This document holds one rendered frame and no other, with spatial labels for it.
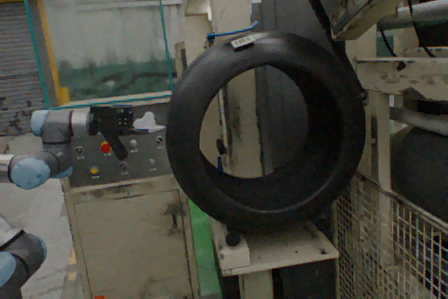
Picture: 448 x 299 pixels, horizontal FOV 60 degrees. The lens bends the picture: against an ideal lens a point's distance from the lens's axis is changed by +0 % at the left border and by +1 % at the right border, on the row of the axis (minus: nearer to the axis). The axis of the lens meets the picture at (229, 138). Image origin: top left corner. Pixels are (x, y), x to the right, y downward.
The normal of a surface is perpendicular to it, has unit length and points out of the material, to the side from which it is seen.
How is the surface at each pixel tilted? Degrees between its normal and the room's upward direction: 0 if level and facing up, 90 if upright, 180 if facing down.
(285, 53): 80
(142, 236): 90
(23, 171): 90
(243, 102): 90
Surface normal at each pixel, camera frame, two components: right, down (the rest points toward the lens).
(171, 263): 0.14, 0.21
